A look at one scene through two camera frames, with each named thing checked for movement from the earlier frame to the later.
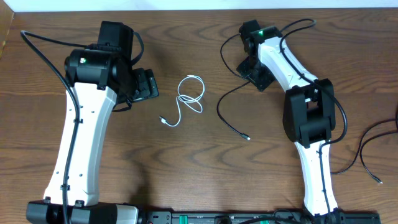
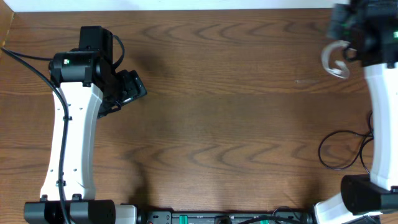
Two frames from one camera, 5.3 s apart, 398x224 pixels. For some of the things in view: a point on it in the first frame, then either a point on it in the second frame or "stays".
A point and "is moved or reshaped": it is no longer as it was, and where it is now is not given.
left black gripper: x=148 y=86 -> x=135 y=87
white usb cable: x=185 y=96 -> x=342 y=72
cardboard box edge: x=6 y=18 stays
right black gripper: x=262 y=82 -> x=337 y=12
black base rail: x=152 y=216 stays
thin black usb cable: x=243 y=137 is moved or reshaped
